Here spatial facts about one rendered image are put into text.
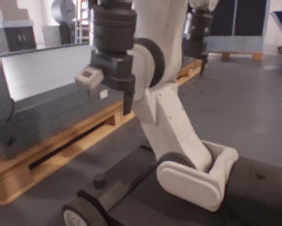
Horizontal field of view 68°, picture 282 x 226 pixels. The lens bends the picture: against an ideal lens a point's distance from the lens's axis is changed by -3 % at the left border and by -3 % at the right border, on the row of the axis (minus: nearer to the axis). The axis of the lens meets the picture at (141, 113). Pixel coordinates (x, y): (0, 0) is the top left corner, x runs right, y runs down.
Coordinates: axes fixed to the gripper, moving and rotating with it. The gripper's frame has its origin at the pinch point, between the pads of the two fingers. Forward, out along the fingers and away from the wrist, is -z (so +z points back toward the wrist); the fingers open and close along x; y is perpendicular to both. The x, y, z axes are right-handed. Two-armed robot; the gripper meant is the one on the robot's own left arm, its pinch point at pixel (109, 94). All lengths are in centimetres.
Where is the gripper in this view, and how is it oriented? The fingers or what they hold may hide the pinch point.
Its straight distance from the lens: 49.8
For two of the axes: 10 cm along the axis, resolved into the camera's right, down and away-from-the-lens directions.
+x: -8.0, -3.7, 4.7
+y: -5.9, 3.3, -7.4
